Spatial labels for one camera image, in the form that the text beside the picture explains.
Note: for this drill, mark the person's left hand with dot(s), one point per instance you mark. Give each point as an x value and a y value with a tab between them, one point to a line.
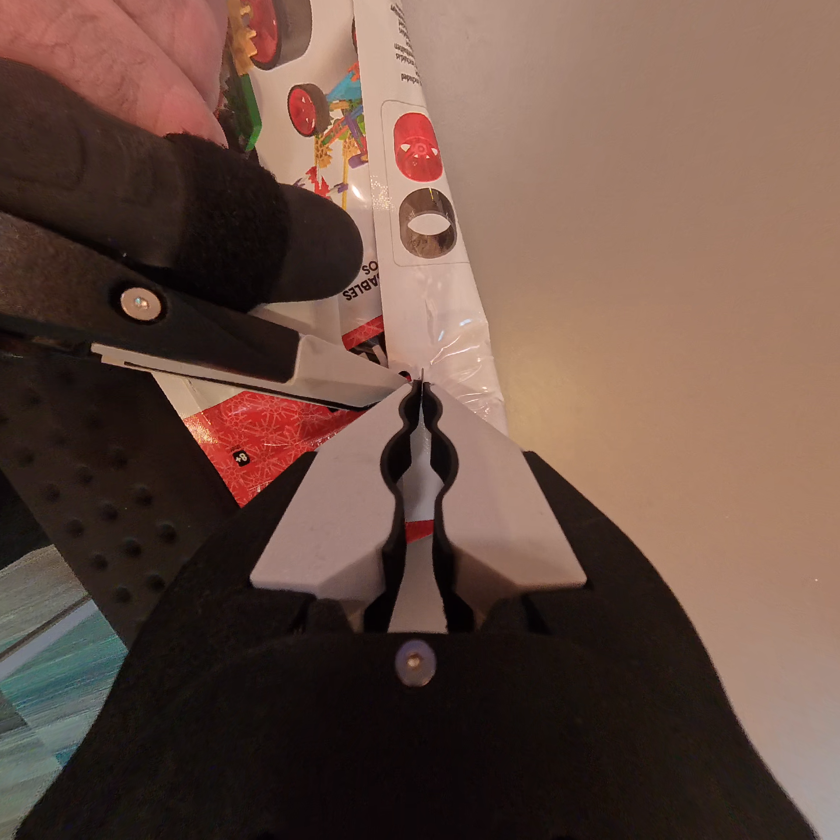
98	59

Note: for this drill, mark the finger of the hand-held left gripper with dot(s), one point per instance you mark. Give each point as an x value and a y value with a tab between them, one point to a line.
223	392
334	371

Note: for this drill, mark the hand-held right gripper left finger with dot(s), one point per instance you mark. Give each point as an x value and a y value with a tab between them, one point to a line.
328	525

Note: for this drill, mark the printed plastic toy bag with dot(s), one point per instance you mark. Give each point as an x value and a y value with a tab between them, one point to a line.
433	315

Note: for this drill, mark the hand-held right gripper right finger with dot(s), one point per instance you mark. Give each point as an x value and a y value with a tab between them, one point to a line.
512	525

